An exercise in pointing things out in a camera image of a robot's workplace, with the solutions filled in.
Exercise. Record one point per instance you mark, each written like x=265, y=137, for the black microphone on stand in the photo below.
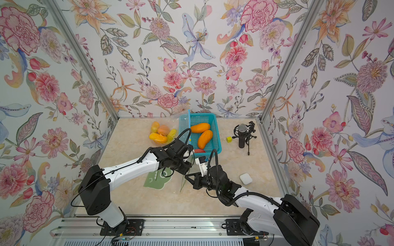
x=244, y=133

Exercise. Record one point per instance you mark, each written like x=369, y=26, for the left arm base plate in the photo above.
x=133, y=227

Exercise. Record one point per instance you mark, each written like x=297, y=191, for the small yellow-orange mango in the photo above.
x=154, y=127

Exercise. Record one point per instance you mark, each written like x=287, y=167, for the aluminium front rail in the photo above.
x=147, y=227

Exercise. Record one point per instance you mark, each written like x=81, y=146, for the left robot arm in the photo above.
x=98, y=183

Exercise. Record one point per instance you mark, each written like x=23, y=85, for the clear blue-zip bag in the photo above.
x=178, y=121

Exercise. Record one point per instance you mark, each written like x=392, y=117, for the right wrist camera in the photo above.
x=202, y=163

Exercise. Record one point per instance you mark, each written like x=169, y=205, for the large orange mango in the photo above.
x=163, y=130

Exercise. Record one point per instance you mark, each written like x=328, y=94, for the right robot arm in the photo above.
x=282, y=216

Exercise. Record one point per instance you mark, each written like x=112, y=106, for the small yellow cube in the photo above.
x=229, y=139

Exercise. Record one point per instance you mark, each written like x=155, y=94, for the teal plastic basket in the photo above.
x=215, y=143

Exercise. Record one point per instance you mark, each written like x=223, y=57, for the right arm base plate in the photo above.
x=237, y=227

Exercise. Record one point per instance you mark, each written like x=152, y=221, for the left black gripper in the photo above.
x=185, y=169

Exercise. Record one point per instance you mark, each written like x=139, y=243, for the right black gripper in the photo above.
x=198, y=183

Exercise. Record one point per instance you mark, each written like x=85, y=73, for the clear green-zip bag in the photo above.
x=165, y=180

